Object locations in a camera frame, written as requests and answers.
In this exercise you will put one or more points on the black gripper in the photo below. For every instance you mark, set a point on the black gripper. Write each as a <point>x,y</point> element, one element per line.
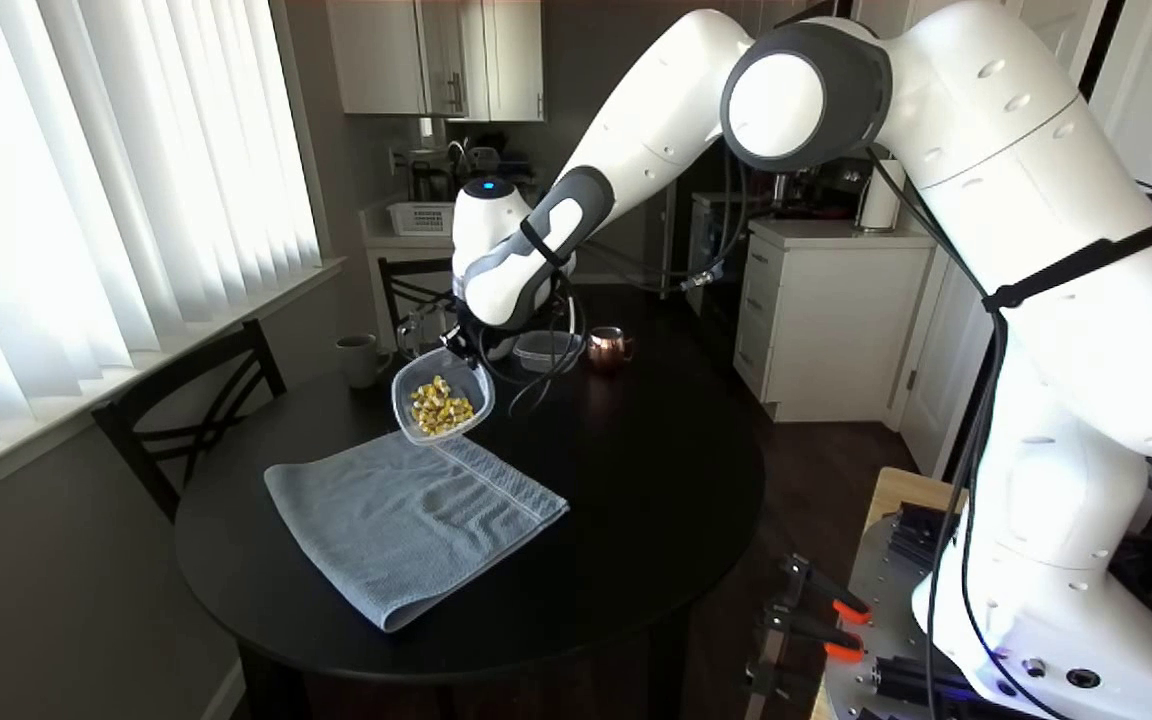
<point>480,338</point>

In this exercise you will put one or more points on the pile of yellow candies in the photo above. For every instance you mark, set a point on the pile of yellow candies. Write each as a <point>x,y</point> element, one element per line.
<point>441,405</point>

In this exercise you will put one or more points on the white wall cabinets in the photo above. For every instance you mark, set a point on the white wall cabinets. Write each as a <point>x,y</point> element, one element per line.
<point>439,55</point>

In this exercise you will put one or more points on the blue-grey folded towel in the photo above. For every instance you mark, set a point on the blue-grey folded towel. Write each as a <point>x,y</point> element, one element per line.
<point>408,524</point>

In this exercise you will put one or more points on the robot mounting table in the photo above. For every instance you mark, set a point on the robot mounting table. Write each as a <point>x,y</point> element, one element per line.
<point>886,496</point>

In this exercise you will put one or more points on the clear plastic storage bin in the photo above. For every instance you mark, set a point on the clear plastic storage bin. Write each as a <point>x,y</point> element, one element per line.
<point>417,217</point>

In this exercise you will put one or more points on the small bowl with food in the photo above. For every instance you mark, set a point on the small bowl with food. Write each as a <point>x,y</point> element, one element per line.
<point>406,405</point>

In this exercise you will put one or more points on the white vertical blinds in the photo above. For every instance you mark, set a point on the white vertical blinds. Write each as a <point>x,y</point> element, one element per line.
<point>110,200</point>

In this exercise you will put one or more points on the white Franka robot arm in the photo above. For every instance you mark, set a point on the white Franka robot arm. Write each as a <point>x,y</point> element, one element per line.
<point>1068,200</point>

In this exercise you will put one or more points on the white floor cabinet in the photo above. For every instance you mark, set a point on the white floor cabinet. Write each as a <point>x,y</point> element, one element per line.
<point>828,320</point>

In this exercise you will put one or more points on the copper mug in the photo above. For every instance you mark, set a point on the copper mug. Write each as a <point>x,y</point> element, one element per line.
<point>610,349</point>

